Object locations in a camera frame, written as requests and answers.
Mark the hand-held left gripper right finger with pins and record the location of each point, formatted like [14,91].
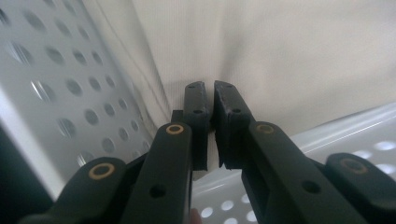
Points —
[232,133]

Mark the white perforated plastic basket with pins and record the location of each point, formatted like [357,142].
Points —
[46,93]

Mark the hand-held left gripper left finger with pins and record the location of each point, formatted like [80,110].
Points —
[197,137]

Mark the beige pants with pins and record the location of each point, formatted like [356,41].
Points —
[280,46]

